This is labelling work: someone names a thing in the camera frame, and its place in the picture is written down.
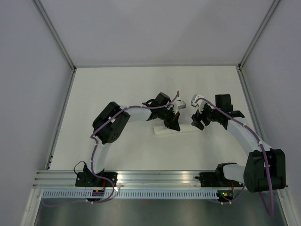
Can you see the white cloth napkin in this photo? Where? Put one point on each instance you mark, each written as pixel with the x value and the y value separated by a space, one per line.
pixel 184 128

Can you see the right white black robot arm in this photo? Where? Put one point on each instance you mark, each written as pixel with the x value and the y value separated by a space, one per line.
pixel 264 169

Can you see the left aluminium frame post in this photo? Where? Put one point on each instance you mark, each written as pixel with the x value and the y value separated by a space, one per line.
pixel 48 23

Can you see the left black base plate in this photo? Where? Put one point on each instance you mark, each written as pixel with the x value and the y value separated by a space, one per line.
pixel 85 180

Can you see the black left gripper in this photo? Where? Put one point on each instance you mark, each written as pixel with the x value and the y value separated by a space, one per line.
pixel 173 123

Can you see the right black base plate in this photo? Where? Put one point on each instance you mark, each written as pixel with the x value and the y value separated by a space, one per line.
pixel 210 180

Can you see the aluminium frame post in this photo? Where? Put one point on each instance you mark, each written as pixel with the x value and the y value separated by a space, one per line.
pixel 263 25
pixel 48 23

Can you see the aluminium front rail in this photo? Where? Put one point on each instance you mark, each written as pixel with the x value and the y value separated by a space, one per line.
pixel 126 179

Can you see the right aluminium frame post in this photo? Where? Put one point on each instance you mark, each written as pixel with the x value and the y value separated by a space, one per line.
pixel 263 25

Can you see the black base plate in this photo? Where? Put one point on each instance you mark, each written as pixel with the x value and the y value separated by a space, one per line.
pixel 85 180
pixel 210 180

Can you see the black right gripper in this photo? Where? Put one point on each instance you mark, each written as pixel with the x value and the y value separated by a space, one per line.
pixel 196 120

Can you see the white slotted cable duct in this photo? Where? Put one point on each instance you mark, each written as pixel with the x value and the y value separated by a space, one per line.
pixel 131 194

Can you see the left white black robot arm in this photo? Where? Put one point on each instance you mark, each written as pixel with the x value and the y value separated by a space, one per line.
pixel 109 124

